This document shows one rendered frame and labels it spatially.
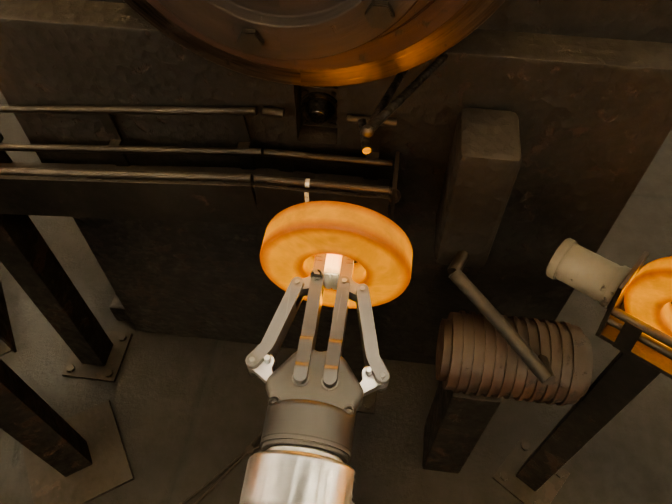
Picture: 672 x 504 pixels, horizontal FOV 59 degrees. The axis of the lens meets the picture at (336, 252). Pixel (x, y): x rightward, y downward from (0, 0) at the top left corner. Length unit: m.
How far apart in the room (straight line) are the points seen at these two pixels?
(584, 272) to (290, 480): 0.50
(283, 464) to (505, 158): 0.47
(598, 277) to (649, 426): 0.79
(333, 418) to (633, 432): 1.13
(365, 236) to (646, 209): 1.48
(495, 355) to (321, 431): 0.48
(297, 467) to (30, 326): 1.30
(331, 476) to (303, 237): 0.21
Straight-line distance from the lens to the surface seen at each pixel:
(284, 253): 0.58
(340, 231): 0.53
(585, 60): 0.82
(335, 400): 0.51
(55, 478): 1.48
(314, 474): 0.46
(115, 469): 1.44
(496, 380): 0.92
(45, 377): 1.60
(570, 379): 0.95
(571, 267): 0.83
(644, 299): 0.82
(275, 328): 0.54
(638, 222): 1.90
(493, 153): 0.76
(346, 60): 0.66
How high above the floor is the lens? 1.32
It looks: 54 degrees down
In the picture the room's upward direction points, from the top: straight up
